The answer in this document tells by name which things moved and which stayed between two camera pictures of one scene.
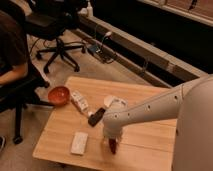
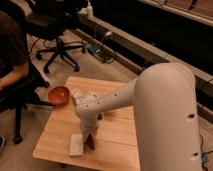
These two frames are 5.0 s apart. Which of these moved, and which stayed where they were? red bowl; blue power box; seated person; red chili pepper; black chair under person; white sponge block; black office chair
Moved: red chili pepper
Stayed: white sponge block; seated person; red bowl; black chair under person; black office chair; blue power box
